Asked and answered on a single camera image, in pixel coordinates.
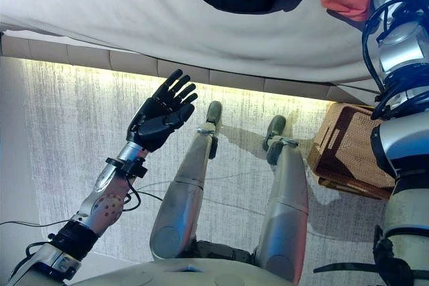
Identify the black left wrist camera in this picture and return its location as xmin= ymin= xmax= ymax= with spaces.
xmin=129 ymin=158 xmax=148 ymax=179

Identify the thin black floor cable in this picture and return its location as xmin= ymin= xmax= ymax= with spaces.
xmin=0 ymin=173 xmax=208 ymax=230

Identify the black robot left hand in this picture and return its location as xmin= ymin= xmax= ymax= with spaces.
xmin=125 ymin=68 xmax=199 ymax=153

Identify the brown wicker basket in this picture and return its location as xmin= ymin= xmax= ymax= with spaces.
xmin=306 ymin=101 xmax=398 ymax=202

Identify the silver robot right leg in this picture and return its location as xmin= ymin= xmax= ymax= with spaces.
xmin=253 ymin=115 xmax=309 ymax=285

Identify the grey striped rug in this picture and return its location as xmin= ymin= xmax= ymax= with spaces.
xmin=19 ymin=56 xmax=396 ymax=267

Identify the bed with beige cover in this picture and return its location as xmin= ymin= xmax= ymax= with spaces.
xmin=0 ymin=0 xmax=386 ymax=84

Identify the silver robot leg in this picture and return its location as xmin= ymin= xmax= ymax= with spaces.
xmin=149 ymin=100 xmax=224 ymax=270
xmin=253 ymin=115 xmax=309 ymax=285

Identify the grey robot torso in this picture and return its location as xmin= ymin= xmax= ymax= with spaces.
xmin=72 ymin=252 xmax=302 ymax=286

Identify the silver robot left leg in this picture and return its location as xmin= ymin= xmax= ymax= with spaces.
xmin=149 ymin=100 xmax=224 ymax=270

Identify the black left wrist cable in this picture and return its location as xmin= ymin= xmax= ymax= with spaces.
xmin=123 ymin=175 xmax=142 ymax=212

